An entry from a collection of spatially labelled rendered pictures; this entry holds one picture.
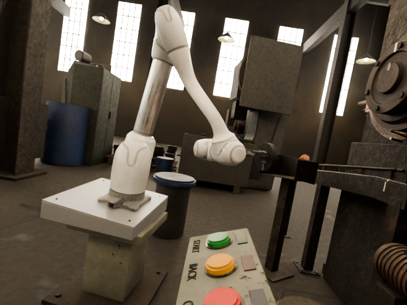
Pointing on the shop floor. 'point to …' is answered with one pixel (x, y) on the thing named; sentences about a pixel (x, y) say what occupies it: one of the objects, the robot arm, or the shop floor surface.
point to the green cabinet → (97, 109)
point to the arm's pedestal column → (110, 276)
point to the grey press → (264, 96)
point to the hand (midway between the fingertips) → (266, 154)
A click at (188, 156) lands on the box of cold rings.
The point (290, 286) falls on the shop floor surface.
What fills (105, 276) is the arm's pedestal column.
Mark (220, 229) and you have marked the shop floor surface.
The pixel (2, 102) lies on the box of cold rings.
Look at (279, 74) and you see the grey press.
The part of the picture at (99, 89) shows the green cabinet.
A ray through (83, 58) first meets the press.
